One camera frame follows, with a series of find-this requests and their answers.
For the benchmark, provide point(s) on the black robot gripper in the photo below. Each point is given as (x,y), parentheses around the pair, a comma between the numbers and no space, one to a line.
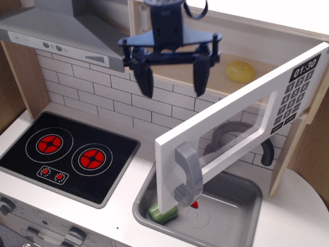
(171,41)

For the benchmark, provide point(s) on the white toy microwave door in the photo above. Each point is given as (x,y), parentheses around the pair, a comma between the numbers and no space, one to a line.
(270,104)

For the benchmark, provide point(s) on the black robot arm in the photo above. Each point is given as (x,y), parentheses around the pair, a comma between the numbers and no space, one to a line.
(164,2)

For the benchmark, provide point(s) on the wooden microwave cabinet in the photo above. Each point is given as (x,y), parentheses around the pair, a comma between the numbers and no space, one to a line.
(265,50)

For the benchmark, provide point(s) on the white door catch block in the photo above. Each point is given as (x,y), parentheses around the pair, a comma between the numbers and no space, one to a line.
(144,18)

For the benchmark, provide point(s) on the yellow toy lemon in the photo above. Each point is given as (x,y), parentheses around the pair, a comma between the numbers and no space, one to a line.
(240,71)

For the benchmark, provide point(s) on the black toy stove top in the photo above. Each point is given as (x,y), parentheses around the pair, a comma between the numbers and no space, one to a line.
(76,160)

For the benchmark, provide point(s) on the grey toy range hood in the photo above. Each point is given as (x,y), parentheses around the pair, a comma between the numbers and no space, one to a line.
(65,28)

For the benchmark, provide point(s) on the dark grey toy faucet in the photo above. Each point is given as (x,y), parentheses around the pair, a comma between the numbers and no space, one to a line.
(217,144)

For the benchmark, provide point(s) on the red toy chili pepper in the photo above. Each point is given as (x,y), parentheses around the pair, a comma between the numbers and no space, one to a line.
(194,204)

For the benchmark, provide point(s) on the green toy bell pepper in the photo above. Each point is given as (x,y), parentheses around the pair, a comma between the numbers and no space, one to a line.
(157,217)

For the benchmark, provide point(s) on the grey toy sink basin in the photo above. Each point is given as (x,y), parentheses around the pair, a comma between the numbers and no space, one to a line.
(227,212)

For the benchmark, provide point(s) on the grey oven knob right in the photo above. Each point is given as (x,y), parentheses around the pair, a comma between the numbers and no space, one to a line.
(76,236)

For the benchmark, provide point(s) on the grey oven knob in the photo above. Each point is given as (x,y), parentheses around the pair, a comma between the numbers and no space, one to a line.
(7,206)
(76,236)

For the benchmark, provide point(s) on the grey oven knob left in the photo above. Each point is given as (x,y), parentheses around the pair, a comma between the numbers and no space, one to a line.
(7,206)

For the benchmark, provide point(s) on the grey microwave door handle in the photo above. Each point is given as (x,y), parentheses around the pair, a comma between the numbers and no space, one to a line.
(187,193)

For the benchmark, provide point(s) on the grey oven door handle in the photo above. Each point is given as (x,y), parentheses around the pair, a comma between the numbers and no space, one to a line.
(47,238)

